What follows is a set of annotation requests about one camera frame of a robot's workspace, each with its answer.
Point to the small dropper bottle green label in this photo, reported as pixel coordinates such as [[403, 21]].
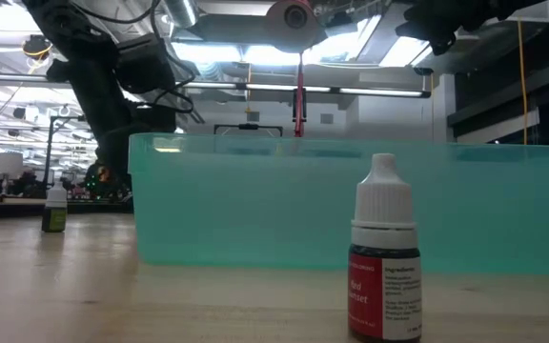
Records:
[[55, 219]]

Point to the black table edge frame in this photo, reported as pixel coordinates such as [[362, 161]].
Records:
[[88, 207]]

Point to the white shade table lamp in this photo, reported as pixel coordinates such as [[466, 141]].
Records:
[[6, 163]]

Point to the overhead frame bar with light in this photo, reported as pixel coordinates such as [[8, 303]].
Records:
[[279, 87]]

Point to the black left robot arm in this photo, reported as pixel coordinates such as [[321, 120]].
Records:
[[93, 95]]

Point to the small dropper bottle red label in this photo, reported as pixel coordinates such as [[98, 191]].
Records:
[[384, 205]]

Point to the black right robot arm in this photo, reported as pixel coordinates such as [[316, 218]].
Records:
[[498, 10]]

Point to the translucent teal plastic bin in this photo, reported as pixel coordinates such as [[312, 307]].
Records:
[[255, 205]]

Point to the silver ventilation duct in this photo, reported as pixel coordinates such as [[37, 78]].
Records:
[[181, 12]]

